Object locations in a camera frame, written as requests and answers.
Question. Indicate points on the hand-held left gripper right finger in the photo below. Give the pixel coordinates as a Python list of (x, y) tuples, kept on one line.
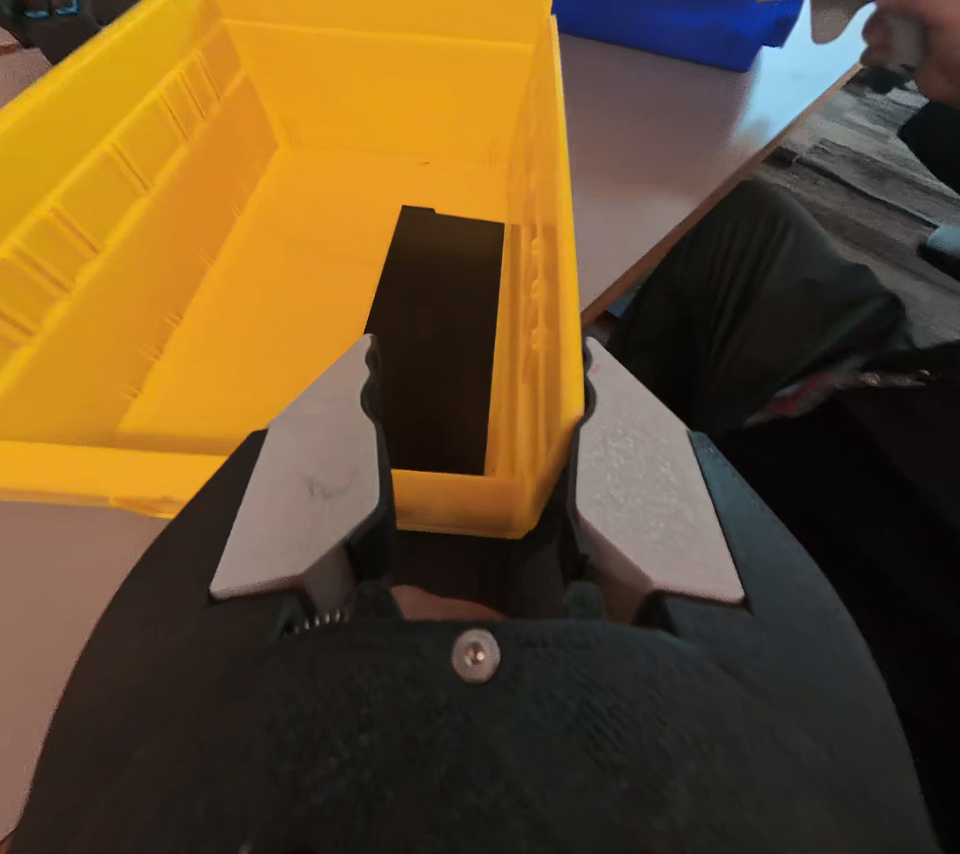
[(653, 502)]

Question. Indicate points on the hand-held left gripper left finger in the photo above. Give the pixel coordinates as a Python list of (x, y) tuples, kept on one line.
[(300, 509)]

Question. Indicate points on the black rectangular piece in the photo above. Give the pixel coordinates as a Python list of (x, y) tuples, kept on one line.
[(435, 344)]

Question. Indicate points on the yellow plastic bin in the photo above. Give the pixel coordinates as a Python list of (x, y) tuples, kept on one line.
[(300, 89)]

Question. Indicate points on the person's right forearm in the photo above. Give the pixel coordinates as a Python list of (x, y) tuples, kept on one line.
[(938, 142)]

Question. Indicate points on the person's right hand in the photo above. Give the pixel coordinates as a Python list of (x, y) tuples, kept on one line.
[(923, 37)]

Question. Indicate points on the person's black clothing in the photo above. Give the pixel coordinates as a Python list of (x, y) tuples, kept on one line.
[(780, 344)]

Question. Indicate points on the black device case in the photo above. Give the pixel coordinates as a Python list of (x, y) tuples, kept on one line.
[(45, 7)]

